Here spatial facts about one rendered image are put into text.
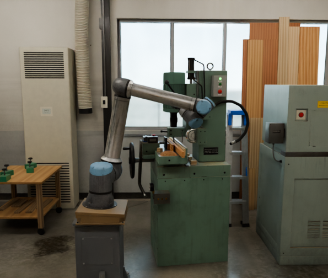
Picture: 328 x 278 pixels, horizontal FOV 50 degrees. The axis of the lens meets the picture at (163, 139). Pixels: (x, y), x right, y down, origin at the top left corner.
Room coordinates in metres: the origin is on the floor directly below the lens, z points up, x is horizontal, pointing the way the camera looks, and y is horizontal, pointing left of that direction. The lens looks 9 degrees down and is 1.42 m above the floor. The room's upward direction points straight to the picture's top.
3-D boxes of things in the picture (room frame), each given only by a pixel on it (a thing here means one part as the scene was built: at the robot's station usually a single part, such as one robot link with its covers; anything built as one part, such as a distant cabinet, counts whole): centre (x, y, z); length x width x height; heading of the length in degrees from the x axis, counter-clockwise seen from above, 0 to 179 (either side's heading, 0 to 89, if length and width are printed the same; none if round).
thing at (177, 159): (2.78, 0.02, 0.87); 0.61 x 0.30 x 0.06; 9
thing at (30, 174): (3.43, 1.40, 0.32); 0.66 x 0.57 x 0.64; 0
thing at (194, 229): (2.82, -0.20, 0.36); 0.58 x 0.45 x 0.71; 99
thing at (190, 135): (2.70, -0.23, 1.02); 0.12 x 0.03 x 0.12; 99
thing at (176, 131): (2.80, -0.10, 1.03); 0.14 x 0.07 x 0.09; 99
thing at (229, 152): (3.46, -0.73, 0.58); 0.27 x 0.25 x 1.16; 1
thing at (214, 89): (2.71, -0.42, 1.40); 0.10 x 0.06 x 0.16; 99
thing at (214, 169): (2.82, -0.20, 0.76); 0.57 x 0.45 x 0.09; 99
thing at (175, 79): (2.80, -0.08, 1.35); 0.18 x 0.18 x 0.31
